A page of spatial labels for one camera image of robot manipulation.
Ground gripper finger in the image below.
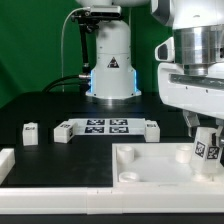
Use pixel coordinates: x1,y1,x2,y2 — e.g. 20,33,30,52
183,110,200,137
216,119,224,148

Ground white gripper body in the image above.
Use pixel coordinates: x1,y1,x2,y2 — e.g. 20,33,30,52
158,63,224,120

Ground white square table top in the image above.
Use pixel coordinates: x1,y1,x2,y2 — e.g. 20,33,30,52
112,143,224,189

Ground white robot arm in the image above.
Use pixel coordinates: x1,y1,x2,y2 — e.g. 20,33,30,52
76,0,224,146

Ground white marker tag sheet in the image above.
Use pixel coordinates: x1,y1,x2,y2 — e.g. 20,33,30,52
70,118,145,135

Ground white left fence piece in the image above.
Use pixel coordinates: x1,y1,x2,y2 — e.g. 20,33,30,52
0,148,15,185

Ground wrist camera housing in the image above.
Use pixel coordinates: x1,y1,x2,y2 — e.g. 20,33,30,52
154,37,175,62

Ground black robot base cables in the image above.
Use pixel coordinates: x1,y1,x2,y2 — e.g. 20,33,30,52
41,74,92,93

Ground white camera cable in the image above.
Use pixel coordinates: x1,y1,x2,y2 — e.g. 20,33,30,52
60,7,83,93

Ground black camera stand pole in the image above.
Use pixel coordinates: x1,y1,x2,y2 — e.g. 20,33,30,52
79,24,91,74

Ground black camera on stand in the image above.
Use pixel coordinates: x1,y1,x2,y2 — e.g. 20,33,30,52
71,5,122,24

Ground white front fence wall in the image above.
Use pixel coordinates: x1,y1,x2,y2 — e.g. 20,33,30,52
0,187,224,215

